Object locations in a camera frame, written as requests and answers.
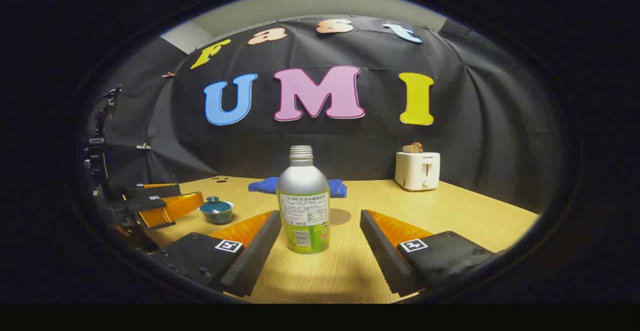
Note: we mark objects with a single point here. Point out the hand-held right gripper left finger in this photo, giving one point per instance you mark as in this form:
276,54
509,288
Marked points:
255,256

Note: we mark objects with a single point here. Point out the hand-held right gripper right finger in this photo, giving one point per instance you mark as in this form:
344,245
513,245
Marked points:
382,251

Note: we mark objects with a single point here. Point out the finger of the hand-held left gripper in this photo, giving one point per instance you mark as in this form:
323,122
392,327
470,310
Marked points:
155,191
175,207

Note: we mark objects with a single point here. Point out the teal teacup lid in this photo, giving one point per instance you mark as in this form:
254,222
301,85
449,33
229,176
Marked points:
213,201

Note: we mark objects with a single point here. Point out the teal teacup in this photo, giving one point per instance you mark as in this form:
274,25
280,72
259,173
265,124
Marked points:
216,216

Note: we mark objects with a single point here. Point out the round cork coaster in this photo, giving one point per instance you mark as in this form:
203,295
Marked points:
341,217

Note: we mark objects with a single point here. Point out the silver green water bottle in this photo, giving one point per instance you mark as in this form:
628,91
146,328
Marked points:
302,191

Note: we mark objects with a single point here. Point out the white clip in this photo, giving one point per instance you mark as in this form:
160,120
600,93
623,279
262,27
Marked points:
143,146

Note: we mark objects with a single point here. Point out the blue towel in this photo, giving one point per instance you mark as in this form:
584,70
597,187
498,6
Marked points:
265,186

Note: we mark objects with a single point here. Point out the white toaster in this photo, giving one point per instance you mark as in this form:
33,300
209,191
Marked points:
415,171

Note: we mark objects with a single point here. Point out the toast slice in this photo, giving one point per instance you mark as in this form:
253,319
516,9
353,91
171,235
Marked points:
413,147

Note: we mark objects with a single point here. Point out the red clip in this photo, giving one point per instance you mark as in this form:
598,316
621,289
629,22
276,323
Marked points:
168,74

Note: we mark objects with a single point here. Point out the black backdrop cloth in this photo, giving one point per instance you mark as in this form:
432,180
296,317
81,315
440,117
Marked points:
375,141

